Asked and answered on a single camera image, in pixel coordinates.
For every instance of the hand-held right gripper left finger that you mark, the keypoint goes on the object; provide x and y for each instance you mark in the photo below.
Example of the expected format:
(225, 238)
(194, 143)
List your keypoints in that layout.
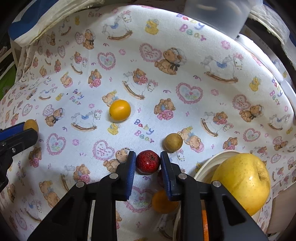
(129, 178)

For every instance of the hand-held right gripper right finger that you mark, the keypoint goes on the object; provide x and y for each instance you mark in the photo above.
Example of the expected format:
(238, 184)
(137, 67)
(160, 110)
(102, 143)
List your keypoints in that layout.
(167, 178)

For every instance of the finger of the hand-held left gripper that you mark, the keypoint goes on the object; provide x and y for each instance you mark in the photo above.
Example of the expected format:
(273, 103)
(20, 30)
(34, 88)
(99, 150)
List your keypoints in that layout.
(11, 131)
(20, 141)

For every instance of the small yellow kumquat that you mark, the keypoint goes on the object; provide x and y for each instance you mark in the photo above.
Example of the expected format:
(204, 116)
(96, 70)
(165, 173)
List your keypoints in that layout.
(32, 124)
(120, 110)

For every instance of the red hawthorn berry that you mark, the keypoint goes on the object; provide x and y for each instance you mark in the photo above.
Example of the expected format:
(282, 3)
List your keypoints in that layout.
(148, 161)

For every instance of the orange tangerine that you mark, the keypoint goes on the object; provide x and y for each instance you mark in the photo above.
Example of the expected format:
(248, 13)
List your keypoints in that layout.
(204, 222)
(161, 204)

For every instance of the brown longan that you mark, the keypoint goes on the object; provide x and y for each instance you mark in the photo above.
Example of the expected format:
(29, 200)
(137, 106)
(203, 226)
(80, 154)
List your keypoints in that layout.
(173, 142)

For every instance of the cream round plate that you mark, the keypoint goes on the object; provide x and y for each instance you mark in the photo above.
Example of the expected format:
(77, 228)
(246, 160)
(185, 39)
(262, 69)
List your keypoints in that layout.
(205, 165)

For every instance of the large yellow apple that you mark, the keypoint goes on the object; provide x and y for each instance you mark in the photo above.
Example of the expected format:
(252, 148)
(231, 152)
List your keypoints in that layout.
(242, 183)

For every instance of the striped blanket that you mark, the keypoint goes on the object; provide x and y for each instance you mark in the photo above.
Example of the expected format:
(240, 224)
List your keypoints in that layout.
(20, 30)

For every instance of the white power strip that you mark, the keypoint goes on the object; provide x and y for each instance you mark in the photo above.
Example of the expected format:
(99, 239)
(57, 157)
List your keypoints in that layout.
(290, 89)

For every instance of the clear lidded plastic container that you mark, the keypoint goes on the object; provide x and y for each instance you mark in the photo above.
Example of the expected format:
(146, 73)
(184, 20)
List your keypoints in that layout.
(215, 14)

